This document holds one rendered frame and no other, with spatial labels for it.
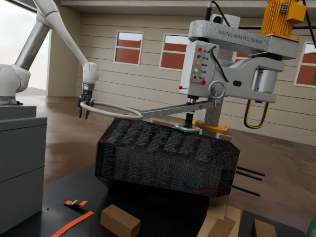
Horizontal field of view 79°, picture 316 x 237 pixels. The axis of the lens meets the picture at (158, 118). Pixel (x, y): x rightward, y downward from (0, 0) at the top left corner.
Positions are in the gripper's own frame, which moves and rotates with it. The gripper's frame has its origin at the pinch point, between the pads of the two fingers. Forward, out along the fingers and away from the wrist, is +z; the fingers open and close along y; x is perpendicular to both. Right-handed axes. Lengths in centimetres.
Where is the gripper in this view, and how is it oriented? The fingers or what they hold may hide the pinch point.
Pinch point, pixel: (83, 114)
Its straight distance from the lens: 166.0
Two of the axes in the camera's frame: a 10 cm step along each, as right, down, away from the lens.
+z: -2.2, 9.7, 1.5
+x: 0.4, -1.4, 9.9
